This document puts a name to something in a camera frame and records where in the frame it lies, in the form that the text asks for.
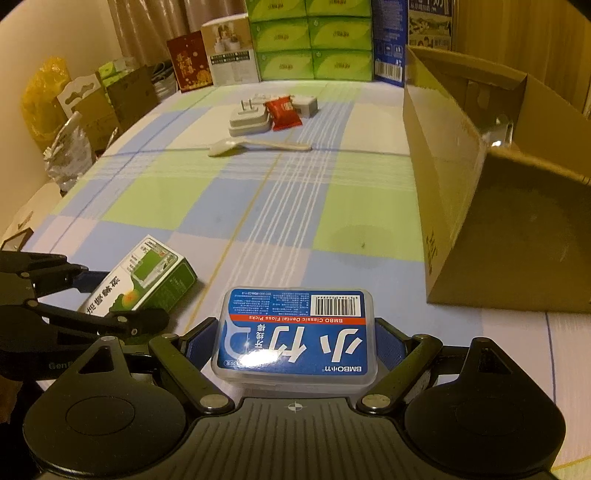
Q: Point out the red gift card box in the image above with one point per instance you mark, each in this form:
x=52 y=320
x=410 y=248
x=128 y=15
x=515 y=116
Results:
x=189 y=62

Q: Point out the yellow wood panel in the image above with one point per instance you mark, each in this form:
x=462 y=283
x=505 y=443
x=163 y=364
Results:
x=521 y=32

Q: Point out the blue milk carton case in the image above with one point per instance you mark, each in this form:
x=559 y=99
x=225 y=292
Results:
x=392 y=41

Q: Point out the small brown open box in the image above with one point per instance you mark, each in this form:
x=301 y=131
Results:
x=14 y=241

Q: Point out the green boxes in bag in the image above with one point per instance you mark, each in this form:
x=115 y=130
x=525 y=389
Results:
x=111 y=71

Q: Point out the green medicine box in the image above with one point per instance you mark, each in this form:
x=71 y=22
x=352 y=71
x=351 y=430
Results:
x=152 y=277

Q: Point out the beige curtain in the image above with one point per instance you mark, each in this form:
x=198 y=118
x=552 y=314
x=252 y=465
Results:
x=152 y=27

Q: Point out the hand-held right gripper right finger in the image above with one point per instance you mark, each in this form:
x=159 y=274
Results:
x=388 y=337

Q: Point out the checked cloth desktop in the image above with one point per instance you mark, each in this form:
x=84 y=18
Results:
x=277 y=207

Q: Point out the grey striped bag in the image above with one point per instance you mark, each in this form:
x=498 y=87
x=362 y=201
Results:
x=165 y=78

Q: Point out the white photo print box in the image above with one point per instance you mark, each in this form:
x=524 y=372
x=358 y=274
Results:
x=231 y=50

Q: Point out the yellow plastic bag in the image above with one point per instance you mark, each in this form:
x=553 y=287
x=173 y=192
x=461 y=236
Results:
x=41 y=106

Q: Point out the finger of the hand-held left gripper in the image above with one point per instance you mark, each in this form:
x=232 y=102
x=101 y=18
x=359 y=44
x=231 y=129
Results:
x=138 y=323
x=92 y=280

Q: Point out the white plastic spoon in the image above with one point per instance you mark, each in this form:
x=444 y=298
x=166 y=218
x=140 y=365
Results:
x=221 y=147

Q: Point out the stack of green tissue boxes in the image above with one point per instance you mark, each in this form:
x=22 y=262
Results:
x=309 y=41

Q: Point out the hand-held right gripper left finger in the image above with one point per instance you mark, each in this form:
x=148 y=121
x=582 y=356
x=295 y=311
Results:
x=201 y=341

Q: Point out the white plug charger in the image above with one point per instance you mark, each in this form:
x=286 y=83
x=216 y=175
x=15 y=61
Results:
x=249 y=122

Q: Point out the dark brown paper bag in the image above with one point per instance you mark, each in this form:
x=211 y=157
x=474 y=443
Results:
x=134 y=99

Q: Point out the blue dental floss box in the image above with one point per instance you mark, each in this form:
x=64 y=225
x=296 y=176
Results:
x=295 y=337

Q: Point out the crumpled silver foil bag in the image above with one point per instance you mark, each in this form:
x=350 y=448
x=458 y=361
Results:
x=69 y=157

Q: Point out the brown cardboard box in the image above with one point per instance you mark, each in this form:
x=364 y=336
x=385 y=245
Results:
x=461 y=184

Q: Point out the red candy packet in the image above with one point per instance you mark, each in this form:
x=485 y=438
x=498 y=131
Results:
x=284 y=113

